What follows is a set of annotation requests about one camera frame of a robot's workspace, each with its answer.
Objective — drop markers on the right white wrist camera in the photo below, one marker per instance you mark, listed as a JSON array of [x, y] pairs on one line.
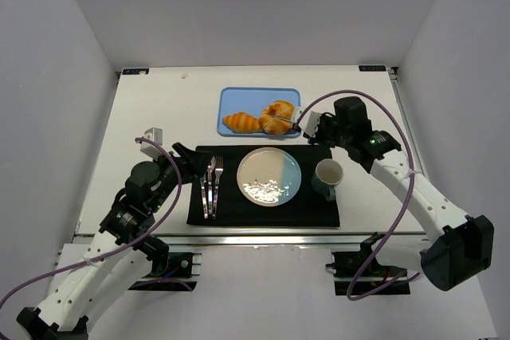
[[308, 121]]

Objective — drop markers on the white and blue plate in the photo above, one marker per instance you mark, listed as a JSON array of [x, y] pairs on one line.
[[269, 177]]

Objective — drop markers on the silver knife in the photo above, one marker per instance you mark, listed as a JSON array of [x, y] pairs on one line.
[[203, 183]]

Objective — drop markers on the blue plastic tray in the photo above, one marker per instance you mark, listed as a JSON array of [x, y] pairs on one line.
[[252, 100]]

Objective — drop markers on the right blue corner label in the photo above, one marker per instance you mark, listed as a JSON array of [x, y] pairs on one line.
[[372, 68]]

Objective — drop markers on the black placemat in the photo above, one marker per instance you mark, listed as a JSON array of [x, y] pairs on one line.
[[307, 209]]

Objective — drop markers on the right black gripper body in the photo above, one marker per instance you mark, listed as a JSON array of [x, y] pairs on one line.
[[323, 130]]

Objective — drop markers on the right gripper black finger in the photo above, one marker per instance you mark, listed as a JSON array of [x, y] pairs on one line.
[[288, 126], [282, 118]]

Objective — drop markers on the striped croissant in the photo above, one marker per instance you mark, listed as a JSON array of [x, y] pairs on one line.
[[242, 123]]

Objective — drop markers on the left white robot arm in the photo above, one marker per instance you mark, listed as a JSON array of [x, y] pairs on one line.
[[122, 251]]

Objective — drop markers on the green mug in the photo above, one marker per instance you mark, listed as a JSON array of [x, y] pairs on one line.
[[327, 176]]

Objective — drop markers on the blue corner label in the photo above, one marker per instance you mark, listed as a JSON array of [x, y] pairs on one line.
[[372, 68], [134, 71]]

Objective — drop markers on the silver fork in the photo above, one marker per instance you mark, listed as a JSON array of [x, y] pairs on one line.
[[218, 170]]

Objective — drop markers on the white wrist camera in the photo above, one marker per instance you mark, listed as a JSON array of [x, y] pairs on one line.
[[308, 121], [153, 137]]

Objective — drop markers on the left blue corner label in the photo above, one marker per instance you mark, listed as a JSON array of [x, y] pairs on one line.
[[134, 71]]

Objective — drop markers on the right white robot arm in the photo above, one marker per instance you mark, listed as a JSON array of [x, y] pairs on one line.
[[458, 246]]

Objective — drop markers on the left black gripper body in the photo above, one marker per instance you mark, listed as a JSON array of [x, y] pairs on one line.
[[185, 158]]

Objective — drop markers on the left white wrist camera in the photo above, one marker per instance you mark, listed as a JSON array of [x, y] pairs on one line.
[[153, 137]]

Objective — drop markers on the round bread roll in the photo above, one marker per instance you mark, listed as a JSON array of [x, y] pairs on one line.
[[279, 107]]

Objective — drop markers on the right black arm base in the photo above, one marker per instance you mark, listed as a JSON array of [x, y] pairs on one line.
[[345, 264]]

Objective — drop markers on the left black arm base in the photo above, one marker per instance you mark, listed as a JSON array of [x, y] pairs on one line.
[[180, 274]]

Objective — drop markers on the aluminium table frame rail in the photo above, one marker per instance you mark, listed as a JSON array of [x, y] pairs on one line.
[[184, 102]]

